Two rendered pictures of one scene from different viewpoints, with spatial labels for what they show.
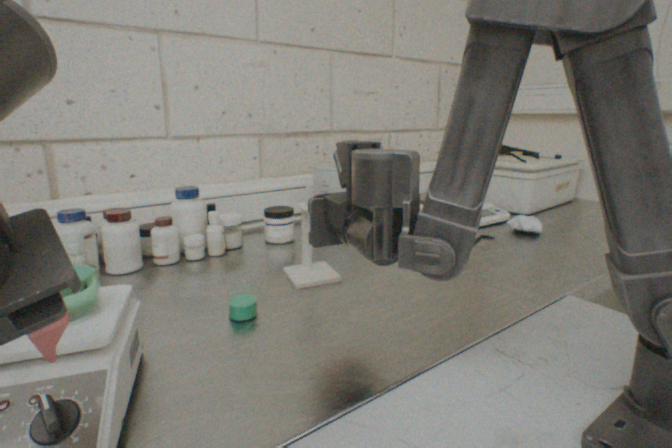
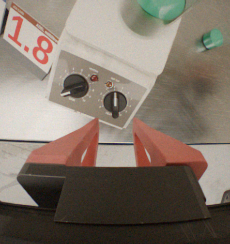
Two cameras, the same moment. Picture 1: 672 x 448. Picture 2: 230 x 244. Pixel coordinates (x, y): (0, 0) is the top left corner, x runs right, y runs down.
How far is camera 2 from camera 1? 34 cm
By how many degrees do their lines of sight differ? 77
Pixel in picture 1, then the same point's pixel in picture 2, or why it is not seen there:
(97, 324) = (157, 51)
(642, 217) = not seen: outside the picture
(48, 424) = (113, 114)
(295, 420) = (187, 136)
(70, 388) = (126, 88)
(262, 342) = (204, 75)
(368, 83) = not seen: outside the picture
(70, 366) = (130, 72)
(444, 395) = (223, 158)
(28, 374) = (109, 62)
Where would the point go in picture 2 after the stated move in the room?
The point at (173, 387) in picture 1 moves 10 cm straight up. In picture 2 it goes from (160, 76) to (202, 64)
